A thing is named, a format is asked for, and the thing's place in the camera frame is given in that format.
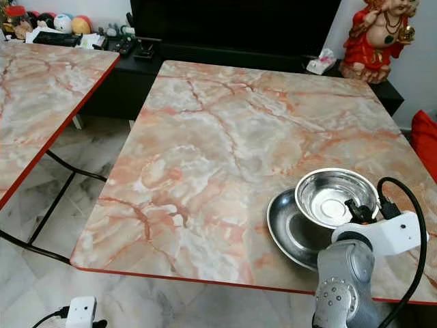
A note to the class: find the red laughing buddha statue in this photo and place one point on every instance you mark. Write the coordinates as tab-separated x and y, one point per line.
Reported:
375	44

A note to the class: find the black tv console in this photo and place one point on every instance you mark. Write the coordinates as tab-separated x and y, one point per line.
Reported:
126	85

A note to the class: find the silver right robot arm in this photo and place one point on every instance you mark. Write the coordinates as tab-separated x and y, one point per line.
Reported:
345	287

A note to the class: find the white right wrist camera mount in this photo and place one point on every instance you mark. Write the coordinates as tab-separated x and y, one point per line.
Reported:
392	232

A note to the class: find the black television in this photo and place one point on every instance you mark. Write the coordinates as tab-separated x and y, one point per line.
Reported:
235	22

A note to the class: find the white power adapter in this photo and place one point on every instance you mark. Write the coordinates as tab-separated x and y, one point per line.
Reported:
81	313

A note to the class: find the black metal table legs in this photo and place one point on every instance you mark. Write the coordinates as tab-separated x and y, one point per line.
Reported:
58	198

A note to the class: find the white blue ball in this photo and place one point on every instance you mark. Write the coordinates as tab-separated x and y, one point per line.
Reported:
63	23

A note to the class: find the black clip device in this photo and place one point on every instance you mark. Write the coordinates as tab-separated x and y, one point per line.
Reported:
145	49

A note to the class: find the stainless steel bowl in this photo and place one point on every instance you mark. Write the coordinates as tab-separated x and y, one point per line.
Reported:
328	198

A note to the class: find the red lidded jar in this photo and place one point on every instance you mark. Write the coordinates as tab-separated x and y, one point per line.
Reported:
15	19

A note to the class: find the yellow ball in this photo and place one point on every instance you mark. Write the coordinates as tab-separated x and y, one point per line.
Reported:
81	25

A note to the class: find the white tissue packet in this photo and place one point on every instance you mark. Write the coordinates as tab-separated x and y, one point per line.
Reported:
321	63

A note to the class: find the black keyboard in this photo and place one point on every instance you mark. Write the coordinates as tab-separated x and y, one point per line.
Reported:
56	38

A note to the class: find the stainless steel plate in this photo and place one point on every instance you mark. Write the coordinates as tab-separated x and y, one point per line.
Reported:
288	232

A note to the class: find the red cushion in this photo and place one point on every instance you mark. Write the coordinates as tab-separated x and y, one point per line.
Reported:
425	143

